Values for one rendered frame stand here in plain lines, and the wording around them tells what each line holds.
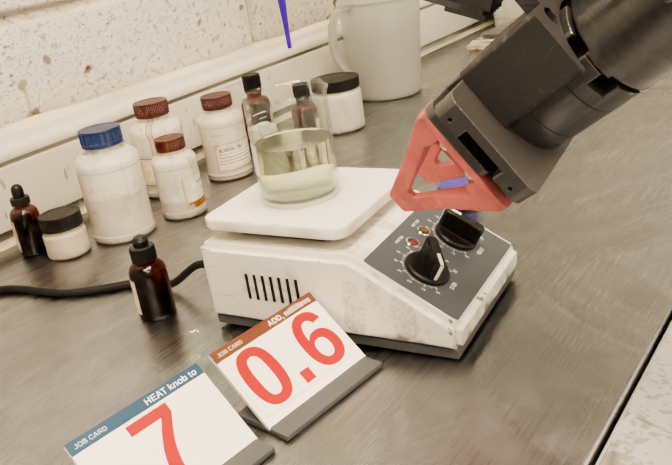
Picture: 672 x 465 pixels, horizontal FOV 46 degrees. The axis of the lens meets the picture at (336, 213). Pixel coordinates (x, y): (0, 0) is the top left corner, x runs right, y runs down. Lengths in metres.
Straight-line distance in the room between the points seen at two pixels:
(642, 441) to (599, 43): 0.21
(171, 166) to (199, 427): 0.41
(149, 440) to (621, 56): 0.31
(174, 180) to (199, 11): 0.35
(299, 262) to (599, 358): 0.20
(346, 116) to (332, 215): 0.52
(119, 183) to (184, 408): 0.37
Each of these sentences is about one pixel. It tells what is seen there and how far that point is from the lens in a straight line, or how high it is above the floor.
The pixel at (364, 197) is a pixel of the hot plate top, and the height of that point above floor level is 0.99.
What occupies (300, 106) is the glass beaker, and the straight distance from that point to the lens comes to 0.54.
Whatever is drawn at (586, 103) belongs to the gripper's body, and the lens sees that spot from 0.39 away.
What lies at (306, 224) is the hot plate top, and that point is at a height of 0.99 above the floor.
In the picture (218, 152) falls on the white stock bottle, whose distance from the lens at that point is 0.93.
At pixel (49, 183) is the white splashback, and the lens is 0.91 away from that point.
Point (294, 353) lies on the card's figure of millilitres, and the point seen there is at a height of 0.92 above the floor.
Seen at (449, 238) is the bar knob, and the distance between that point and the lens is 0.57.
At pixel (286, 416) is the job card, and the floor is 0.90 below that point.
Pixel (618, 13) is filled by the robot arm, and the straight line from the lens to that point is 0.37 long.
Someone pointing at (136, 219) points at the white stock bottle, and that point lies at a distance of 0.81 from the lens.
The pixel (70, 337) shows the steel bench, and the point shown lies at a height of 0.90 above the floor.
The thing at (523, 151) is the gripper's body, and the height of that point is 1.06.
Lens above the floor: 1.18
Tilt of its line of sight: 21 degrees down
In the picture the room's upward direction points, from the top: 9 degrees counter-clockwise
